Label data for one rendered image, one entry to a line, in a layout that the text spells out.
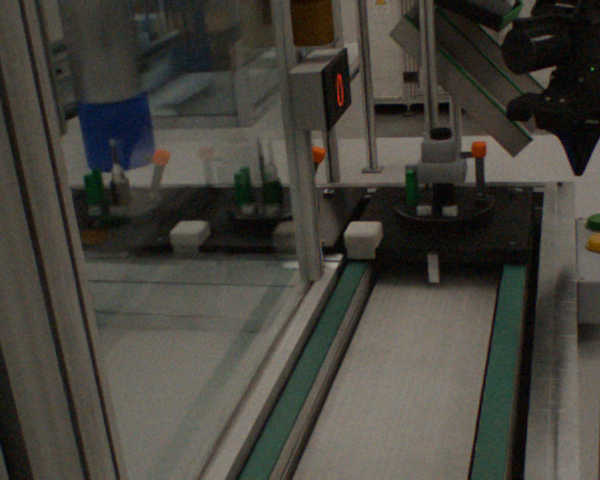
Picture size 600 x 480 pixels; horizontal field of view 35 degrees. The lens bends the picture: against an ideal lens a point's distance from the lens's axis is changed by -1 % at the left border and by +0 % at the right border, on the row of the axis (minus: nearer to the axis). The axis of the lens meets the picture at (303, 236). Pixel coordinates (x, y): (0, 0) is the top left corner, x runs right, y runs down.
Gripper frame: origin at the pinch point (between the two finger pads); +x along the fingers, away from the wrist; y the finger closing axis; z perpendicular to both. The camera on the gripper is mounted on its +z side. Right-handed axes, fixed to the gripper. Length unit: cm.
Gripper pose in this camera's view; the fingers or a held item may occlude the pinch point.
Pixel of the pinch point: (578, 150)
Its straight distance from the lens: 130.3
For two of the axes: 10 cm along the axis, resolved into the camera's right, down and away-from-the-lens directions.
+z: -6.7, 3.4, -6.6
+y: 7.3, 1.8, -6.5
